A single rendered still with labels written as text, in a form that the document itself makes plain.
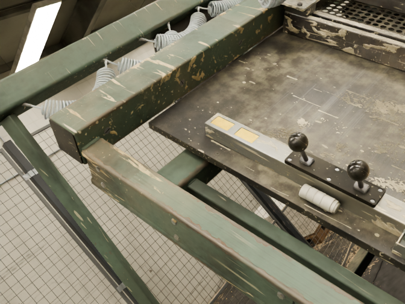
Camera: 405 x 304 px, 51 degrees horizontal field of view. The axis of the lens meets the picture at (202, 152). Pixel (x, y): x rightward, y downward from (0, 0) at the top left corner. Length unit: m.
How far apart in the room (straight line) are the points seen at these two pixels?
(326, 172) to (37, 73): 0.98
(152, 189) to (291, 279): 0.32
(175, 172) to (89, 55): 0.68
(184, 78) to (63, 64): 0.51
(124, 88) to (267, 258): 0.54
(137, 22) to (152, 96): 0.65
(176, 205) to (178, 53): 0.48
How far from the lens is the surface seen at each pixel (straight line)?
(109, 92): 1.06
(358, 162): 0.78
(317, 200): 0.88
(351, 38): 1.36
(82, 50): 1.56
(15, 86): 1.47
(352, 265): 2.15
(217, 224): 0.80
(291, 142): 0.81
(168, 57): 1.16
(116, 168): 0.92
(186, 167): 1.02
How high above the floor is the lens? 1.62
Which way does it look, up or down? level
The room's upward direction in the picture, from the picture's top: 40 degrees counter-clockwise
